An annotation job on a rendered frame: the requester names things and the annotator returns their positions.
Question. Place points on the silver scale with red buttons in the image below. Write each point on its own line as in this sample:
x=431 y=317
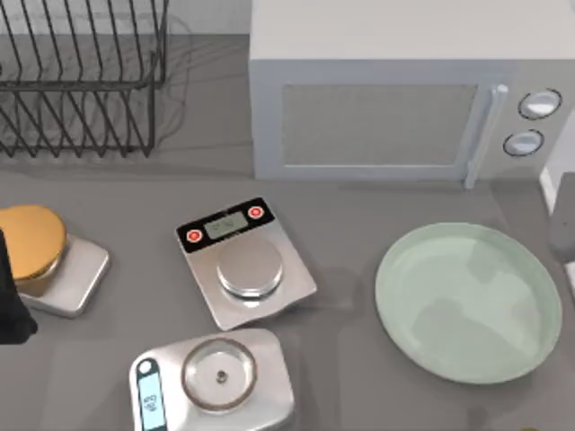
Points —
x=251 y=278

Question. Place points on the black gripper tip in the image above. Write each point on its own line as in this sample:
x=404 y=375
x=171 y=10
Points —
x=10 y=296

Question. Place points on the silver scale with blue display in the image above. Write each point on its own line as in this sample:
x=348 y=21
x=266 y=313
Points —
x=215 y=386

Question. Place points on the small microwave knob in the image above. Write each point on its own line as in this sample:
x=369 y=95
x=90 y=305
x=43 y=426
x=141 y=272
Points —
x=523 y=143

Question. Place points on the silver scale with gold pan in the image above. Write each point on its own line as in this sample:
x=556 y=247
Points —
x=54 y=269

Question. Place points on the large microwave knob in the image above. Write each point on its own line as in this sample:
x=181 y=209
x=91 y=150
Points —
x=540 y=103

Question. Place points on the pale microwave oven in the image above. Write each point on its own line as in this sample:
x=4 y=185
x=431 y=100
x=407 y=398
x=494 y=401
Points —
x=359 y=54

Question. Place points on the pale green plate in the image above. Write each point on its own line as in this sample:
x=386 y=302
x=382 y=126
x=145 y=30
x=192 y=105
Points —
x=467 y=305

